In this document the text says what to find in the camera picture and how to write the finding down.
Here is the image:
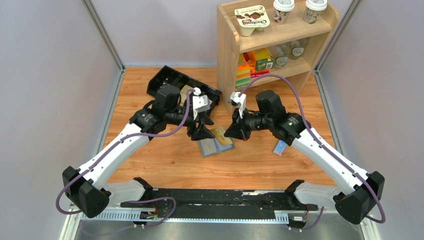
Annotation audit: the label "blue card on table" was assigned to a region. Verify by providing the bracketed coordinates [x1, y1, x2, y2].
[273, 140, 288, 157]

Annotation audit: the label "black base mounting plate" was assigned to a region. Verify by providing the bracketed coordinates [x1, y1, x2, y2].
[141, 188, 318, 220]

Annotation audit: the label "tan cards in tray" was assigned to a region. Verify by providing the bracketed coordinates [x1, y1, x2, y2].
[180, 84, 193, 102]

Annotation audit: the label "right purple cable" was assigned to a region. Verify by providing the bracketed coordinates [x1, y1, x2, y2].
[237, 73, 387, 232]

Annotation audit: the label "paper coffee cup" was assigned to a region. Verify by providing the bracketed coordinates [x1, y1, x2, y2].
[303, 0, 328, 24]
[273, 0, 295, 24]

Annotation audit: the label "Chobani yogurt pack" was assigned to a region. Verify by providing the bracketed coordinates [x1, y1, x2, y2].
[234, 5, 270, 37]

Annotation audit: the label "left paper coffee cup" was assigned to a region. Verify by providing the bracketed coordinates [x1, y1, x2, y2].
[273, 0, 295, 24]

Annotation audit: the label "orange snack bag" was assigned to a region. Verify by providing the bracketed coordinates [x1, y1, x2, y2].
[237, 53, 252, 75]

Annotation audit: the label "right glass jar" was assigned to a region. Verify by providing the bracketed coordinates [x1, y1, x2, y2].
[288, 37, 309, 60]

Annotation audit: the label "left glass jar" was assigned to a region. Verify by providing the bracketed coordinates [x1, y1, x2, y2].
[272, 43, 290, 69]

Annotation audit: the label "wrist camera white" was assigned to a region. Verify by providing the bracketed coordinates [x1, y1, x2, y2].
[228, 91, 247, 119]
[190, 87, 211, 120]

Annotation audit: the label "wooden shelf unit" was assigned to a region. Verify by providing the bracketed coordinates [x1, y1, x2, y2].
[216, 0, 340, 116]

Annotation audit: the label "black organizer tray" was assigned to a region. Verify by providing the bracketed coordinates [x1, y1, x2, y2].
[146, 65, 222, 112]

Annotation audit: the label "red flat packet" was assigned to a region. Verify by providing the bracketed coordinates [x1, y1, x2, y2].
[250, 69, 270, 79]

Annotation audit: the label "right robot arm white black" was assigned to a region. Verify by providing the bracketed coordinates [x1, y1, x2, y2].
[224, 90, 385, 225]

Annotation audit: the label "colourful sticky note stack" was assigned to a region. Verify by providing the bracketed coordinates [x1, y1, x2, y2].
[235, 63, 251, 89]

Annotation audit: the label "aluminium frame rail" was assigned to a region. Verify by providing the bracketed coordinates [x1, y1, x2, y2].
[70, 187, 373, 223]

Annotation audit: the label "glass jar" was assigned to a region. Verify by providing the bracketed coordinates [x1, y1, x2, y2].
[272, 43, 290, 69]
[288, 37, 309, 60]

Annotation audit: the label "green yellow box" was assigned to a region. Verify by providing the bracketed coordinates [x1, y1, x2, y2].
[247, 48, 274, 72]

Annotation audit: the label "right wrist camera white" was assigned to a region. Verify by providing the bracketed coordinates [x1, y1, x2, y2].
[228, 91, 247, 119]

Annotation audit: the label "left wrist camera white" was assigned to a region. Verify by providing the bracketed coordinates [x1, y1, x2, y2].
[190, 87, 211, 120]

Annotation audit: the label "right paper coffee cup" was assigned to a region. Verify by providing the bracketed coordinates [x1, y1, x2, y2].
[303, 0, 328, 24]

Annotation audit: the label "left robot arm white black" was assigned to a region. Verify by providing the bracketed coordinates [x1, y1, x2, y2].
[55, 85, 215, 218]

